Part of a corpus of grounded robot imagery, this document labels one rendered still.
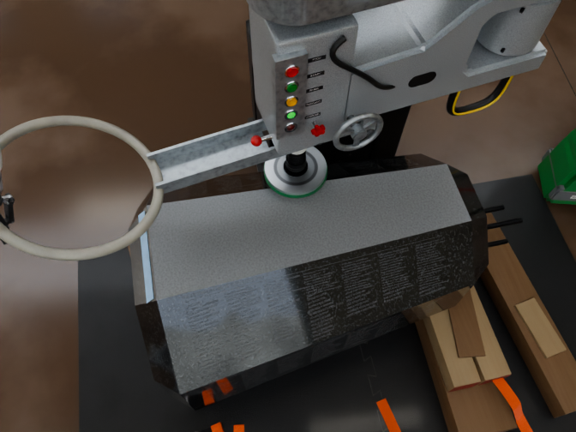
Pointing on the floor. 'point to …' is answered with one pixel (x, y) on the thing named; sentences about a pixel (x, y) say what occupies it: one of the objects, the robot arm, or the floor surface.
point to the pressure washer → (560, 171)
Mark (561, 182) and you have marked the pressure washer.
